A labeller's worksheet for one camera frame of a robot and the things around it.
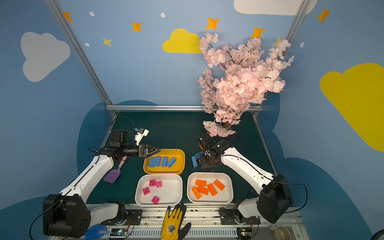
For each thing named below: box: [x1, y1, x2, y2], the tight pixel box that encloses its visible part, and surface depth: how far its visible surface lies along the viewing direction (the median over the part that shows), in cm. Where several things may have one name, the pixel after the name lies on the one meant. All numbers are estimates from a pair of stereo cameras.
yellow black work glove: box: [161, 203, 192, 240], surface depth 73 cm
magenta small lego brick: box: [142, 187, 151, 196], surface depth 83 cm
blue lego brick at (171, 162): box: [166, 157, 176, 168], surface depth 93 cm
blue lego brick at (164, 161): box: [161, 156, 168, 167], surface depth 95 cm
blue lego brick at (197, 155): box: [194, 151, 205, 159], surface depth 98 cm
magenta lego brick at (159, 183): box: [155, 181, 163, 188], surface depth 87 cm
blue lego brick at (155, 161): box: [151, 156, 161, 167], surface depth 94 cm
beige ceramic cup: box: [269, 224, 292, 240], surface depth 69 cm
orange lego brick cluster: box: [192, 186, 202, 200], surface depth 82 cm
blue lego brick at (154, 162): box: [149, 156, 159, 168], surface depth 94 cm
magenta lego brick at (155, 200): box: [151, 196, 161, 205], surface depth 80 cm
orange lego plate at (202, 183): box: [195, 179, 207, 187], surface depth 87 cm
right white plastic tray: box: [187, 172, 234, 204], surface depth 84 cm
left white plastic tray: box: [135, 174, 183, 207], surface depth 84 cm
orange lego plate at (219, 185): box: [213, 179, 226, 191], surface depth 87 cm
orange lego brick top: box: [197, 185, 209, 196], surface depth 84 cm
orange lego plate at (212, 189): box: [207, 183, 218, 197], surface depth 85 cm
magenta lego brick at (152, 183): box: [149, 180, 156, 187], surface depth 86 cm
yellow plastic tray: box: [143, 148, 186, 175], surface depth 94 cm
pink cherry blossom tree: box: [197, 32, 295, 138], surface depth 71 cm
